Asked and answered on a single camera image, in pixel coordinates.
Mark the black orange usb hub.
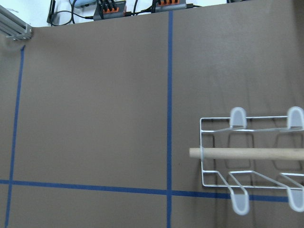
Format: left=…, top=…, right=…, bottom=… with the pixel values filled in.
left=93, top=0, right=126, bottom=21

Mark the white wire cup rack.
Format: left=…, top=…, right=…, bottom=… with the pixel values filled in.
left=189, top=106, right=304, bottom=216

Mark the aluminium frame post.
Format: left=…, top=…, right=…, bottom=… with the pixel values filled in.
left=0, top=6, right=33, bottom=41

